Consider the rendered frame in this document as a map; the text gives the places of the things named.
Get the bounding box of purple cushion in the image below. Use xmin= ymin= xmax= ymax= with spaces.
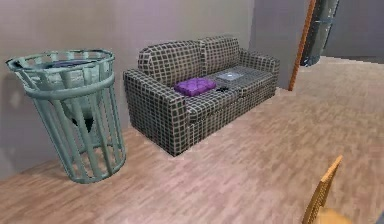
xmin=173 ymin=77 xmax=218 ymax=98

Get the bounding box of dark checkered sofa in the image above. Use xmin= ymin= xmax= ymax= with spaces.
xmin=122 ymin=35 xmax=281 ymax=158

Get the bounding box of grey laptop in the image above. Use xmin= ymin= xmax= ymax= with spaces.
xmin=215 ymin=71 xmax=245 ymax=84

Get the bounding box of grey-green slatted bin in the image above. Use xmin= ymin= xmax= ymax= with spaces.
xmin=4 ymin=48 xmax=128 ymax=185

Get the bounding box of dark grey room door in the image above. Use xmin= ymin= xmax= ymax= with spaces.
xmin=299 ymin=0 xmax=341 ymax=67

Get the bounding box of yellow wooden chair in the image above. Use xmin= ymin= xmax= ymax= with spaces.
xmin=301 ymin=154 xmax=355 ymax=224

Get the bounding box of orange door frame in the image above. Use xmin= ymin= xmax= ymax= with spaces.
xmin=287 ymin=0 xmax=317 ymax=92

